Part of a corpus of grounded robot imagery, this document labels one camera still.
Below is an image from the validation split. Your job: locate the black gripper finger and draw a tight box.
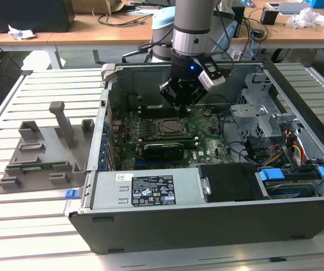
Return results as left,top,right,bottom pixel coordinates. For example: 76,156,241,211
182,84,208,117
159,80,183,117

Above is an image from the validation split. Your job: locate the CPU socket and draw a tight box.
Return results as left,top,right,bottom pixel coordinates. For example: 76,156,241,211
156,117,187,136

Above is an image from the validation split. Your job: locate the green motherboard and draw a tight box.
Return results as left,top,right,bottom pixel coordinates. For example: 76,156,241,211
108,104,238,172

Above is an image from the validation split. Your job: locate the silver metal drive cage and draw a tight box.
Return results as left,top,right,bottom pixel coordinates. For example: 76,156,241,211
229,72,304,147

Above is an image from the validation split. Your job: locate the black graphics card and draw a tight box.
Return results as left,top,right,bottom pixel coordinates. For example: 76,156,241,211
142,142,185,162

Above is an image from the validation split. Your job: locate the black plastic shroud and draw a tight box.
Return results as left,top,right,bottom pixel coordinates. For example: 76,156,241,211
198,163,270,204

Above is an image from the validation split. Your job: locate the small black open box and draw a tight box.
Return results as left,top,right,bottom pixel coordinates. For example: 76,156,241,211
260,7,280,25

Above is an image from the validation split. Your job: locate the brown cardboard box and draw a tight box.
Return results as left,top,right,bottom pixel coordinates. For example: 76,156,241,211
93,0,129,15

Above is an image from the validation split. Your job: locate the hard disk in blue carrier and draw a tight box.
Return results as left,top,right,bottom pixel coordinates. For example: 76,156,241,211
257,166,324,198

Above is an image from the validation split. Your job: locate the silver power supply unit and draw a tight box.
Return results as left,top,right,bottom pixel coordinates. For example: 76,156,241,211
78,168,208,212

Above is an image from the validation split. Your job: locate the grey flat device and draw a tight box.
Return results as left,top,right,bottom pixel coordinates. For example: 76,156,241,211
279,2,312,15

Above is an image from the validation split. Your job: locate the grey parts rack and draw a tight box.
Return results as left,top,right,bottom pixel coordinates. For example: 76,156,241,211
0,100,95,195

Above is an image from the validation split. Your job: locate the clear plastic wrap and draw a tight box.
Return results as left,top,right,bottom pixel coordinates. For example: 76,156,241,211
287,7,324,29

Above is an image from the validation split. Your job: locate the open black PC case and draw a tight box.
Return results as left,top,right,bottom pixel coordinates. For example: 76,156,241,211
63,59,324,254

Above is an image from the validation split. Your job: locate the black computer tower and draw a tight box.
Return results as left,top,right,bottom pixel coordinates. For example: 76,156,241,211
0,0,76,33

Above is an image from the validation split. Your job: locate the green RAM stick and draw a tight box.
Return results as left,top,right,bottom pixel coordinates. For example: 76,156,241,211
19,163,52,170

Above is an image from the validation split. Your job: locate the crumpled white paper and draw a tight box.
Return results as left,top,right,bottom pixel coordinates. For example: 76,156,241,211
8,24,36,41

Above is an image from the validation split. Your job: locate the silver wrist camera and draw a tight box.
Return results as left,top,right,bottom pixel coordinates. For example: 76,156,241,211
198,60,226,91

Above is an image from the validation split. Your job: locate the black cable bundle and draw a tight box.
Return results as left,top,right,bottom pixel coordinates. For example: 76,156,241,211
222,108,267,166

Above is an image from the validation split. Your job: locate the coloured power wire bundle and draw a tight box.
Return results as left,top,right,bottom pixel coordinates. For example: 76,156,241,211
266,128,305,167

